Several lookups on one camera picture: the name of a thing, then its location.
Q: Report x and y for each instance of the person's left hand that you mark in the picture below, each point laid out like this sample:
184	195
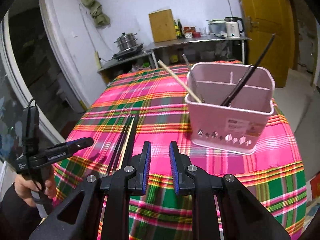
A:
24	188

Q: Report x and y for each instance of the black induction cooker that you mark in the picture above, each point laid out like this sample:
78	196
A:
128	52

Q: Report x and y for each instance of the white chopstick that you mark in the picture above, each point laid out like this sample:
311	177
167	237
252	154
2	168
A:
180	82

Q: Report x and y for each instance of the dark oil bottle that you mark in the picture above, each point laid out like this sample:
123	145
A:
180	28

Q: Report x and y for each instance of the clear plastic container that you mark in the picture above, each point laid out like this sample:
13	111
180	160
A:
217	27

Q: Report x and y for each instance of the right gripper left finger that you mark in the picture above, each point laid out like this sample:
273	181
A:
98	208

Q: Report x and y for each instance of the green hanging cloth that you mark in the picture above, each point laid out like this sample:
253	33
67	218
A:
96	11

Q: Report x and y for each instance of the steel kitchen shelf table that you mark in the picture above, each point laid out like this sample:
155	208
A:
209	48

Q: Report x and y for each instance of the red lidded jar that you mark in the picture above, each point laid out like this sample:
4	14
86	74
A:
188	32

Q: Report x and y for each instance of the white electric kettle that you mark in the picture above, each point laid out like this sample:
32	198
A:
234	26

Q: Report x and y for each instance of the grey metal chopstick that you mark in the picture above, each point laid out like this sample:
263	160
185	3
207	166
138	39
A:
193	78

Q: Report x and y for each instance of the wooden cutting board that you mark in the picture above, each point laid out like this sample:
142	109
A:
162	26

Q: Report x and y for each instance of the pink plaid tablecloth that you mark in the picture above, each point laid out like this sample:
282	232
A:
274	173

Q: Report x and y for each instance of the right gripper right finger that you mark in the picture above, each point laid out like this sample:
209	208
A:
223	208

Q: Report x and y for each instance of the yellow wooden door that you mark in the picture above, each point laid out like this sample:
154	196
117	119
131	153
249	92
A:
262	18

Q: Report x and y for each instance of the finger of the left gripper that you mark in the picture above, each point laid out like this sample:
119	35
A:
79	144

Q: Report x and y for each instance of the cream bamboo chopstick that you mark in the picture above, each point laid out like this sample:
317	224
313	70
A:
123	149

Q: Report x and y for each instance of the pink utensil holder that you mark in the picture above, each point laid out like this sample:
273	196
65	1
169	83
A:
238	127

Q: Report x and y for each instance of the steel steamer pot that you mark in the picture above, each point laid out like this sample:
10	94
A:
126	41

